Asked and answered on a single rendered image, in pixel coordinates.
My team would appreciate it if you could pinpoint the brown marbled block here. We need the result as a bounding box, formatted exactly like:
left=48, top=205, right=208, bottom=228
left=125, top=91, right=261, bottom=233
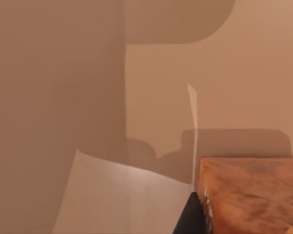
left=196, top=156, right=293, bottom=234

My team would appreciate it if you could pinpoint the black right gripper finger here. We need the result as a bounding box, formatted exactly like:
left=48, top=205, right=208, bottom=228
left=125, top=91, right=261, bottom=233
left=173, top=192, right=212, bottom=234

